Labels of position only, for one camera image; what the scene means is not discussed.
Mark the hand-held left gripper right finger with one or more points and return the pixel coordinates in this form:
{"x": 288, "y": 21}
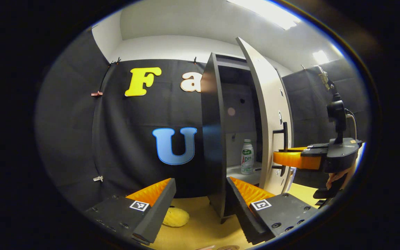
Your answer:
{"x": 243, "y": 211}

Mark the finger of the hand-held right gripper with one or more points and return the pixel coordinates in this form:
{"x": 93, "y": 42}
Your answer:
{"x": 319, "y": 146}
{"x": 293, "y": 160}

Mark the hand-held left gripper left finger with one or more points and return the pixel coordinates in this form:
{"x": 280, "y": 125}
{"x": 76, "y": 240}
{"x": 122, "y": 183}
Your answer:
{"x": 158, "y": 211}

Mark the brown round coaster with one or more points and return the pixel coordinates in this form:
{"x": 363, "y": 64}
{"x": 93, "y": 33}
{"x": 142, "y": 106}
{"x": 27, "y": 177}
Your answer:
{"x": 228, "y": 248}

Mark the white green-label bottle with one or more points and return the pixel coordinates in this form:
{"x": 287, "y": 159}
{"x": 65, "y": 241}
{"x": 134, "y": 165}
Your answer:
{"x": 247, "y": 159}

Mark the grey cabinet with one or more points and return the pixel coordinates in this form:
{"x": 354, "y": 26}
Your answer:
{"x": 212, "y": 139}

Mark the yellow bumpy toy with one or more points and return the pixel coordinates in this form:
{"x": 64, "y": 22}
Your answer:
{"x": 176, "y": 217}

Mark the white clip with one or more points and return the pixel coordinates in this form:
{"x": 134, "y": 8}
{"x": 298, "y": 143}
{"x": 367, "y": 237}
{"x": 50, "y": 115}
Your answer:
{"x": 98, "y": 178}

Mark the black backdrop cloth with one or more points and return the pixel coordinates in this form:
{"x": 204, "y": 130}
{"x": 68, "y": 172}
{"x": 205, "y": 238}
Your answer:
{"x": 123, "y": 139}

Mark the small ceiling light panel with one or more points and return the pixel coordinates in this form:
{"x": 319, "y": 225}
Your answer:
{"x": 321, "y": 57}

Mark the red clip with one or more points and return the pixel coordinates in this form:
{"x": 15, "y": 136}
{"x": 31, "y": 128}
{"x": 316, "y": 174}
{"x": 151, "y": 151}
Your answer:
{"x": 97, "y": 93}

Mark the large ceiling light panel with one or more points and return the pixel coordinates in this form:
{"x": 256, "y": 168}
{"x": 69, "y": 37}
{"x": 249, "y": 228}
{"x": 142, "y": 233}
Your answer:
{"x": 266, "y": 12}

